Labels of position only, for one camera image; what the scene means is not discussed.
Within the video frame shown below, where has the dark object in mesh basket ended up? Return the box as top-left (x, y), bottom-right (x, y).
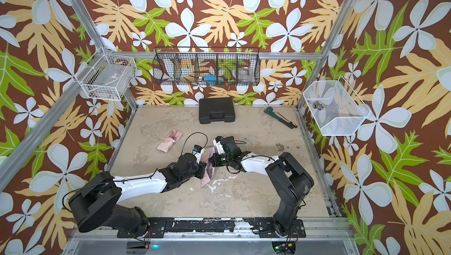
top-left (312, 101), bottom-right (324, 110)

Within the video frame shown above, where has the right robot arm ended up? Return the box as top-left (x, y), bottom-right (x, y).
top-left (209, 136), bottom-right (314, 237)

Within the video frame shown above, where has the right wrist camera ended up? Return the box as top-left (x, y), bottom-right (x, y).
top-left (213, 136), bottom-right (225, 155)

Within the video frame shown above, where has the pink ruler set pouch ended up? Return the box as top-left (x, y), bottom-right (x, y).
top-left (200, 147), bottom-right (216, 188)

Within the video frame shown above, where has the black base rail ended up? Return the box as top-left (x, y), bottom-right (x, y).
top-left (117, 217), bottom-right (306, 239)

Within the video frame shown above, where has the black plastic tool case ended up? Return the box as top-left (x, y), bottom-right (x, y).
top-left (198, 97), bottom-right (236, 124)

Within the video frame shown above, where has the blue object in basket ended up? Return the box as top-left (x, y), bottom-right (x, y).
top-left (204, 75), bottom-right (217, 85)

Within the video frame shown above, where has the green pipe wrench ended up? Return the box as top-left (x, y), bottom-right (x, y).
top-left (264, 107), bottom-right (298, 129)

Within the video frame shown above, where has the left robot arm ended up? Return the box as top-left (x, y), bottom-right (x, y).
top-left (68, 150), bottom-right (206, 238)

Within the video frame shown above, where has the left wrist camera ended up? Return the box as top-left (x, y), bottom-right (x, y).
top-left (192, 145), bottom-right (204, 164)

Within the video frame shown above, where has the black wire basket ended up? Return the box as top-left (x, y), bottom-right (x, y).
top-left (151, 47), bottom-right (261, 86)

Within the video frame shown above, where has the white mesh basket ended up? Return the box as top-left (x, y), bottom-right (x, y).
top-left (303, 76), bottom-right (370, 136)

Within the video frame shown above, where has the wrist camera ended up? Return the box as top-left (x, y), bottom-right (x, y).
top-left (192, 145), bottom-right (204, 164)
top-left (213, 136), bottom-right (225, 155)

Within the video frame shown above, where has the white wire basket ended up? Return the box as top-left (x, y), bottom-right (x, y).
top-left (77, 48), bottom-right (137, 101)

